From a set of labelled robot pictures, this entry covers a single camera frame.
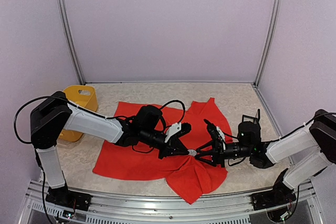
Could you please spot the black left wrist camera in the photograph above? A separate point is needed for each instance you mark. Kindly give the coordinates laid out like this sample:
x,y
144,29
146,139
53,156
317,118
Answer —
x,y
177,130

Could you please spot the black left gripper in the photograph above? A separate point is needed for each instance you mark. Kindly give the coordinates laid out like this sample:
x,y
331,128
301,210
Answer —
x,y
170,149

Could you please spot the rear black display box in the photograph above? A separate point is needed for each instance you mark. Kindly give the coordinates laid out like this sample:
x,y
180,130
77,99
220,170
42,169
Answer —
x,y
252,120

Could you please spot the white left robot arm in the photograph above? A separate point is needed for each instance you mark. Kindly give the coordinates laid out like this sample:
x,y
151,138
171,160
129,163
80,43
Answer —
x,y
56,113

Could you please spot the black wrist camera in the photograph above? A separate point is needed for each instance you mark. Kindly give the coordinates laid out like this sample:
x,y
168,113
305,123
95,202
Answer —
x,y
217,136
177,130

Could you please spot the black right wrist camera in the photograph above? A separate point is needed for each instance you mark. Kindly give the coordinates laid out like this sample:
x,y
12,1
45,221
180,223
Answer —
x,y
217,136

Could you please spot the white round brooch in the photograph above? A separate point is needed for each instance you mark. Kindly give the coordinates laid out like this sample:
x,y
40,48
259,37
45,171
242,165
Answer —
x,y
192,152

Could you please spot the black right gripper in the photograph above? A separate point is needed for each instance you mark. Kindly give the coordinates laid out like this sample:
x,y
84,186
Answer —
x,y
217,156

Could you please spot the left aluminium frame post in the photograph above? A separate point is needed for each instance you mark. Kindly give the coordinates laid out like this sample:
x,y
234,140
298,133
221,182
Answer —
x,y
70,41

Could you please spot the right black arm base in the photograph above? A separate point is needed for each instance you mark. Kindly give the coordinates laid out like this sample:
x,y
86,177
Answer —
x,y
279,194

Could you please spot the right aluminium frame post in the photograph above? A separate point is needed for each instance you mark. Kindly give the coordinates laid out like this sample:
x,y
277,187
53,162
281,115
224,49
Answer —
x,y
268,42

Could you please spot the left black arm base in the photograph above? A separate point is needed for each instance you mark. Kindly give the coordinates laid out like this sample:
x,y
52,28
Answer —
x,y
65,197

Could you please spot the aluminium front rail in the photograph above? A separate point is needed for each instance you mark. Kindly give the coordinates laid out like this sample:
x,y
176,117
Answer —
x,y
119,208

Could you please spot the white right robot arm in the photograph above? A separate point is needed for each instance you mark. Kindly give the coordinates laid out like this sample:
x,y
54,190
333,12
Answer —
x,y
318,134

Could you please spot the red t-shirt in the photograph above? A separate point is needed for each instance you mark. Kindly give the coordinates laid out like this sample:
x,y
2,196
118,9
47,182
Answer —
x,y
186,176

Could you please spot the aluminium frame post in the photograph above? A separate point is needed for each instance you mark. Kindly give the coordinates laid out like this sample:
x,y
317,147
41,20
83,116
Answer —
x,y
268,42
70,41

